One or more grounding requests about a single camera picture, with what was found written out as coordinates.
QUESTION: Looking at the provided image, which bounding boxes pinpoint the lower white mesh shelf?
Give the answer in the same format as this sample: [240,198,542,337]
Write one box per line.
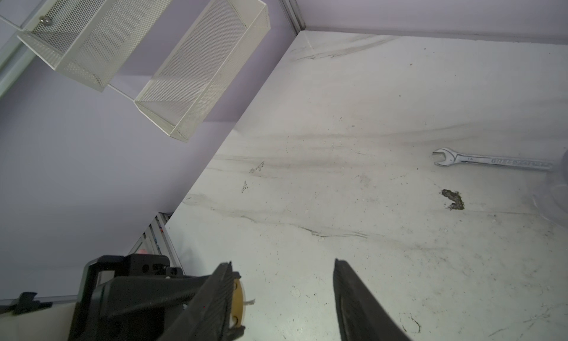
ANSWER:
[134,0,271,142]

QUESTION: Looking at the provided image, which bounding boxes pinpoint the clear plastic cup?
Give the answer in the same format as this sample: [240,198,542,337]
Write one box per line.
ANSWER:
[533,152,567,228]

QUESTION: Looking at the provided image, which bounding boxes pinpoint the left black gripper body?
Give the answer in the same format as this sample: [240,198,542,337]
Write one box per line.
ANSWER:
[69,254,211,340]

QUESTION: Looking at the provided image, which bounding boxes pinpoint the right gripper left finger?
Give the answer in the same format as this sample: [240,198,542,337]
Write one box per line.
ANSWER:
[159,263,235,340]

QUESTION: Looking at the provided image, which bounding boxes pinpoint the small dark debris scrap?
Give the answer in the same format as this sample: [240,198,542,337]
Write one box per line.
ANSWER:
[440,189,464,210]

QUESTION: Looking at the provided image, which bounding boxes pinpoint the white mesh shelf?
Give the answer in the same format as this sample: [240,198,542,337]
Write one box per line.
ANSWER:
[17,0,172,92]
[134,0,271,142]

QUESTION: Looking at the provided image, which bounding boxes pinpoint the aluminium frame rail base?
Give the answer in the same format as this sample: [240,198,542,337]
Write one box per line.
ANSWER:
[129,212,182,268]

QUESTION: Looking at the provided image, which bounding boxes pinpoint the silver open-end wrench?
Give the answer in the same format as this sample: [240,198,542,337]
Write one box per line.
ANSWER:
[432,148,555,172]

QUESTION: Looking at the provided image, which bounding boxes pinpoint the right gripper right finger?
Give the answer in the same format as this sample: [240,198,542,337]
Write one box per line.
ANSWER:
[333,259,410,341]

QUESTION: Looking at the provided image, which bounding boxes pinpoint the brass padlock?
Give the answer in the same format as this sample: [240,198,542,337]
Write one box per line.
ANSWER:
[229,278,246,329]

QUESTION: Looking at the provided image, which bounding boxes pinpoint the upper white mesh shelf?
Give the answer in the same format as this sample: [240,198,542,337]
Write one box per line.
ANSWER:
[17,0,172,92]

